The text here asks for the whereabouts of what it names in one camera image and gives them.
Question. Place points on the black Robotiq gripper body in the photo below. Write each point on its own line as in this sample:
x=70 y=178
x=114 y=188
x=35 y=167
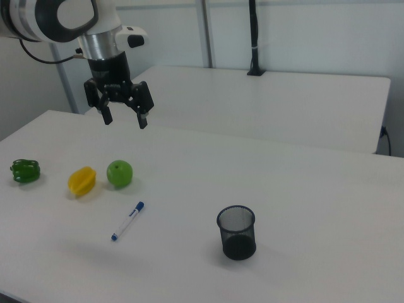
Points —
x=109 y=71

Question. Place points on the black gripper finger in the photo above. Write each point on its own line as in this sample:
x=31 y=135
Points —
x=143 y=118
x=107 y=116

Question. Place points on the white marker with blue cap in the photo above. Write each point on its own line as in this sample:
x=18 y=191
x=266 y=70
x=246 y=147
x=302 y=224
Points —
x=127 y=221

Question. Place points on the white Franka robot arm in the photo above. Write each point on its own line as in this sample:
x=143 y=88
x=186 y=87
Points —
x=104 y=12

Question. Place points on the green toy apple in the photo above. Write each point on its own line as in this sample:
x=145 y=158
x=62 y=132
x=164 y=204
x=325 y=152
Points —
x=119 y=174

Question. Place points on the yellow toy starfruit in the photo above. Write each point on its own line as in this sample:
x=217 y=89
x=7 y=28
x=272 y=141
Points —
x=82 y=181

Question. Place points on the green toy bell pepper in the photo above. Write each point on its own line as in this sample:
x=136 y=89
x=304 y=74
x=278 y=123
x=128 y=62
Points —
x=26 y=172

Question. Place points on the white side table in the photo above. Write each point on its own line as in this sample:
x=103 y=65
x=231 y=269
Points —
x=252 y=104

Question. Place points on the black mesh pen cup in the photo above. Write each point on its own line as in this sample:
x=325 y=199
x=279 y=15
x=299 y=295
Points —
x=238 y=243

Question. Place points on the grey partition frame post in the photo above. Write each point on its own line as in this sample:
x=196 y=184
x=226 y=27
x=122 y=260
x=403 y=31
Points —
x=205 y=31
x=64 y=79

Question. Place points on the black camera pole with base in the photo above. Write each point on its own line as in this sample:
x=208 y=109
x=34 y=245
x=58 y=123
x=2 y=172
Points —
x=254 y=38

